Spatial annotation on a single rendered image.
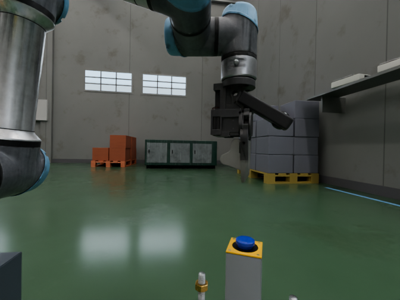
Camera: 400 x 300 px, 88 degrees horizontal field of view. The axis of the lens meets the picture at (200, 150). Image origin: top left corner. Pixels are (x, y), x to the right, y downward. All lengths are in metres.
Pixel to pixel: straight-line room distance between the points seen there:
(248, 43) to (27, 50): 0.47
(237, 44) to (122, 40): 7.59
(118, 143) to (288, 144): 4.11
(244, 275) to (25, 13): 0.69
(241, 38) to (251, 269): 0.45
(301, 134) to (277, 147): 0.46
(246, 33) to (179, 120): 6.72
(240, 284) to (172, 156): 4.86
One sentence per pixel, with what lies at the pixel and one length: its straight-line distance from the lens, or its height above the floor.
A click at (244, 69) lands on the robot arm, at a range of 0.45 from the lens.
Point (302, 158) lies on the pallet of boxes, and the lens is 3.67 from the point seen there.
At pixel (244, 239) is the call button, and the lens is 0.49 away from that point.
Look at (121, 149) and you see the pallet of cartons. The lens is 5.77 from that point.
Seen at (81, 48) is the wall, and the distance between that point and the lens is 8.18.
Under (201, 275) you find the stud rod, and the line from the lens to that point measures 0.34.
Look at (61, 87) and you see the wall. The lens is 8.00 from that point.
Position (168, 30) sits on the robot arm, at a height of 0.75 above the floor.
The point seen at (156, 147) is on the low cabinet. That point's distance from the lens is 5.26.
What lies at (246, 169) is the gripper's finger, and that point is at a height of 0.48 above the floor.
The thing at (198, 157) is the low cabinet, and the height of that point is 0.29.
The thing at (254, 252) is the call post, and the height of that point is 0.31.
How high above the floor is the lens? 0.52
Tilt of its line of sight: level
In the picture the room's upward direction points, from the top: 1 degrees clockwise
